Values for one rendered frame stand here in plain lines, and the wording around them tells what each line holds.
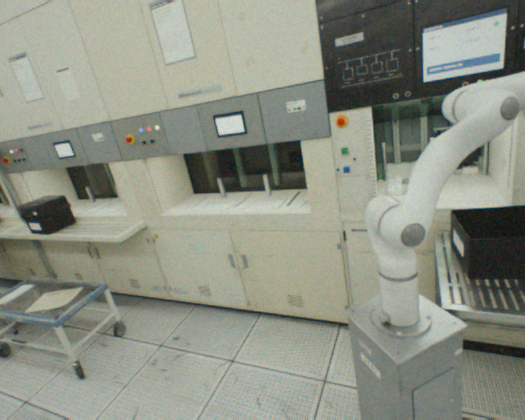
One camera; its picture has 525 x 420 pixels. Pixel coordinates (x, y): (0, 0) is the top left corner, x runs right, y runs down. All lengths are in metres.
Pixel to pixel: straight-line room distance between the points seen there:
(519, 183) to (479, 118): 0.78
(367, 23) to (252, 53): 0.57
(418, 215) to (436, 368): 0.53
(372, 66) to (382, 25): 0.16
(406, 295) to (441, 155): 0.44
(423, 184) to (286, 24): 1.08
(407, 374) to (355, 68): 1.25
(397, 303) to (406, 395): 0.28
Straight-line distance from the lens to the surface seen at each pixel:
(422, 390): 1.29
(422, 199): 1.00
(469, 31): 1.66
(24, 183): 3.66
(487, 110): 1.01
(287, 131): 1.78
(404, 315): 1.18
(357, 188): 1.79
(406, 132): 2.60
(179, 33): 2.05
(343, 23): 1.69
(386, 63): 1.66
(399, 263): 1.08
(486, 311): 1.33
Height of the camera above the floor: 1.58
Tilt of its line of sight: 19 degrees down
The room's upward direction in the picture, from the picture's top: 11 degrees counter-clockwise
